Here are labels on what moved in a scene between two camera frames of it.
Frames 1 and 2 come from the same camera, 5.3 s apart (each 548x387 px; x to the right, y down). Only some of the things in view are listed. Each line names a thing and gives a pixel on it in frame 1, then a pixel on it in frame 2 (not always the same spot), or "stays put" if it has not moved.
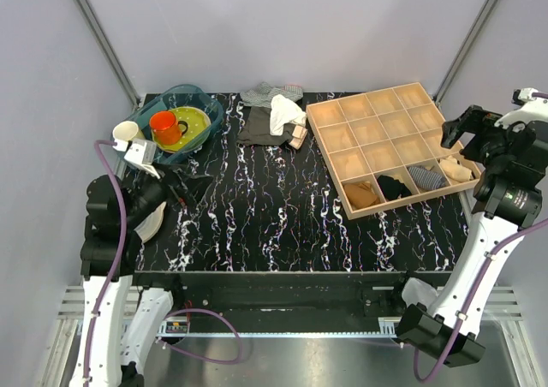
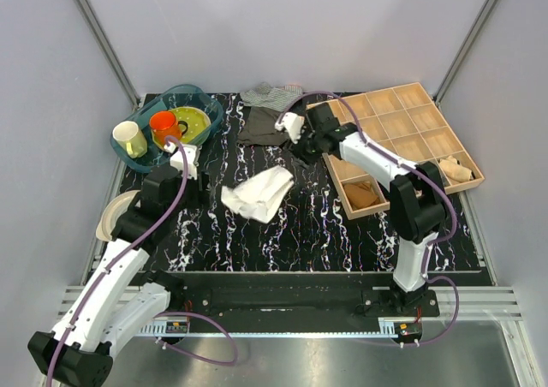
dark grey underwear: (258, 129) stays put
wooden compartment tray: (383, 151) stays put
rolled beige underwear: (451, 169) stays put
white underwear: (283, 111) to (258, 196)
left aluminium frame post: (102, 37) stays put
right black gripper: (475, 120) to (295, 149)
